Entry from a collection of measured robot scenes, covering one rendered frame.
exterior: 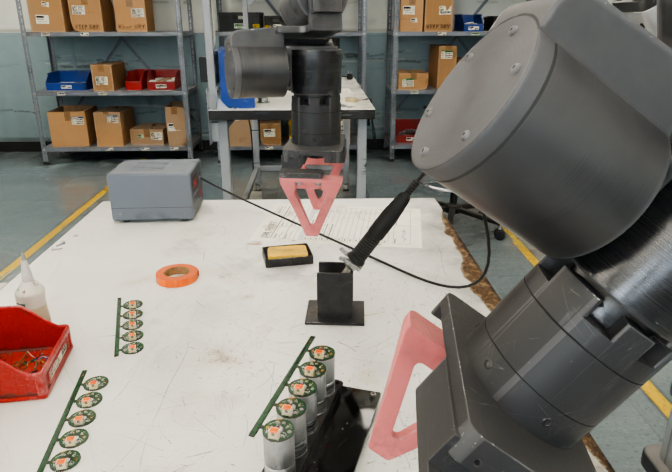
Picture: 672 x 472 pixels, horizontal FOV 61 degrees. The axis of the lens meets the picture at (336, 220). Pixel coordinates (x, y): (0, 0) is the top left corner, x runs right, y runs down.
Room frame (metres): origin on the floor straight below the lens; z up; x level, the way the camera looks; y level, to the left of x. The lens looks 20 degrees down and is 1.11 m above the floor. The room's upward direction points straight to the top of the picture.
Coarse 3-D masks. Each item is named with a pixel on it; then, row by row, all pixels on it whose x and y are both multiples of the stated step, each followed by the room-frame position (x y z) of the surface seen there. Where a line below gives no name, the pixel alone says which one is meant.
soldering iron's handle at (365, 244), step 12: (408, 192) 0.65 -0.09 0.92; (396, 204) 0.64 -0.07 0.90; (384, 216) 0.64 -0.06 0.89; (396, 216) 0.64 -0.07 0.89; (372, 228) 0.65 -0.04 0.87; (384, 228) 0.64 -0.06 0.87; (360, 240) 0.65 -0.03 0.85; (372, 240) 0.64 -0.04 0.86; (360, 252) 0.64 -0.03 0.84; (360, 264) 0.64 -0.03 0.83
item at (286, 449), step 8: (280, 432) 0.36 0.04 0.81; (264, 440) 0.35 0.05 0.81; (288, 440) 0.35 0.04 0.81; (264, 448) 0.35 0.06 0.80; (272, 448) 0.35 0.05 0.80; (280, 448) 0.35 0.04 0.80; (288, 448) 0.35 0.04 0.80; (264, 456) 0.35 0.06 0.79; (272, 456) 0.35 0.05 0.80; (280, 456) 0.35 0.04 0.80; (288, 456) 0.35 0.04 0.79; (264, 464) 0.36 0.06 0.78; (272, 464) 0.35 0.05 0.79; (280, 464) 0.35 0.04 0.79; (288, 464) 0.35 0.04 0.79
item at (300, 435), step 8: (280, 416) 0.38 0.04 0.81; (304, 416) 0.38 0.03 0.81; (296, 424) 0.38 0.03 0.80; (304, 424) 0.38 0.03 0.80; (296, 432) 0.38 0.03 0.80; (304, 432) 0.38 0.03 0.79; (296, 440) 0.38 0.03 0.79; (304, 440) 0.38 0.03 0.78; (296, 448) 0.37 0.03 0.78; (304, 448) 0.38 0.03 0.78; (296, 456) 0.37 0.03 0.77
